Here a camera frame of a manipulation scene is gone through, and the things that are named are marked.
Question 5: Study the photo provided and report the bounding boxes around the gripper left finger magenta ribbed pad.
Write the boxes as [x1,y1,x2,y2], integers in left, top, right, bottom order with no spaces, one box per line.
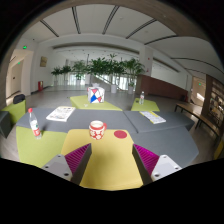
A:
[42,144,92,185]

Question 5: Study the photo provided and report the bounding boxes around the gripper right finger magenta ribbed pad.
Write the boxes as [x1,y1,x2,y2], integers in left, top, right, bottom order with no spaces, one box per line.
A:
[132,144,181,185]

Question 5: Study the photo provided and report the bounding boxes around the clear water bottle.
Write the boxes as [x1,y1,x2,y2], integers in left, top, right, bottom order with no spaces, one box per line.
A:
[139,91,145,105]
[28,108,42,139]

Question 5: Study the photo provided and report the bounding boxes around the red round coaster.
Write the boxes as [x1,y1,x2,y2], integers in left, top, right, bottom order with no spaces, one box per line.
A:
[114,130,127,139]

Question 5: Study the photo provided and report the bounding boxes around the red and white patterned mug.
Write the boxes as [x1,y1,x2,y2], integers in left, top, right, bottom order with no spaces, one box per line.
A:
[89,120,107,140]

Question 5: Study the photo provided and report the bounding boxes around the yellow booklet on grey table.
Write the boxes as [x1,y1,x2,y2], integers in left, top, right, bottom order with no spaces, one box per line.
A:
[140,111,165,124]

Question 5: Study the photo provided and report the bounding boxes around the colourful magazine on grey table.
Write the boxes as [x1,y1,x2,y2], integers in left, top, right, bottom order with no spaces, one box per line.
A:
[46,106,75,122]

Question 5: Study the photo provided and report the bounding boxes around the long wooden bench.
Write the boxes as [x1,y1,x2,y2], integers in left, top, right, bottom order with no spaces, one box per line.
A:
[174,103,220,137]

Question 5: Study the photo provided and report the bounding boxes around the white cube, red blue triangles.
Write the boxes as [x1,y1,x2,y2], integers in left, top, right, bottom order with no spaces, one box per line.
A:
[88,87,105,103]

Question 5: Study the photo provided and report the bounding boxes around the black chair at left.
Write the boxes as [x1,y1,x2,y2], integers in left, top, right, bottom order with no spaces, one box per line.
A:
[13,94,25,104]

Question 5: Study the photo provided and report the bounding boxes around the wooden bookshelf at right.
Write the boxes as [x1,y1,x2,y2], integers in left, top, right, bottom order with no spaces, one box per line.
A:
[202,75,224,127]

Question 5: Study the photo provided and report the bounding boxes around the red fire extinguisher cabinet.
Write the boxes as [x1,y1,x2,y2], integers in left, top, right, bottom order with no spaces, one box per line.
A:
[38,81,43,91]

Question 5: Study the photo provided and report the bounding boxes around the row of potted green plants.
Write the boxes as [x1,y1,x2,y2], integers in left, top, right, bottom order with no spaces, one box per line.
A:
[51,54,145,89]

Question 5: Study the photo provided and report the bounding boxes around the framed picture on wall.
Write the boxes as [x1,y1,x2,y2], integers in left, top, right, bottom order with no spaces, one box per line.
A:
[40,56,48,67]

